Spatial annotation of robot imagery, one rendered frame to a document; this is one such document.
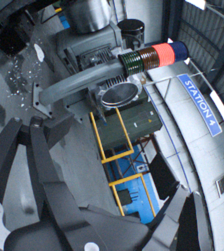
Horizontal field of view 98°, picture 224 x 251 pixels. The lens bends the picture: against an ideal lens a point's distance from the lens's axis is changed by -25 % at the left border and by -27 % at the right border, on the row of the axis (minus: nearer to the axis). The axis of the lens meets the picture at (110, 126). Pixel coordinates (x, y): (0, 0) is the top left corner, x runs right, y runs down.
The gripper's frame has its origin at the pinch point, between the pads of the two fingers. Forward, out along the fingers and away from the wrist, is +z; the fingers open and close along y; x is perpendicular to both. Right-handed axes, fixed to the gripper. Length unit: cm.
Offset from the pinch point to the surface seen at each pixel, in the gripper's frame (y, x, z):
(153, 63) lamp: 2.5, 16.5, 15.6
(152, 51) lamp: 1.0, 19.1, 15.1
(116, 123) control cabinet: 29, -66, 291
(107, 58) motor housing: -11.4, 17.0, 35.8
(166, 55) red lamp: 4.4, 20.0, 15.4
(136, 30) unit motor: -8, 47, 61
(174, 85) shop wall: 224, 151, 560
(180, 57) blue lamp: 8.5, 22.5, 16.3
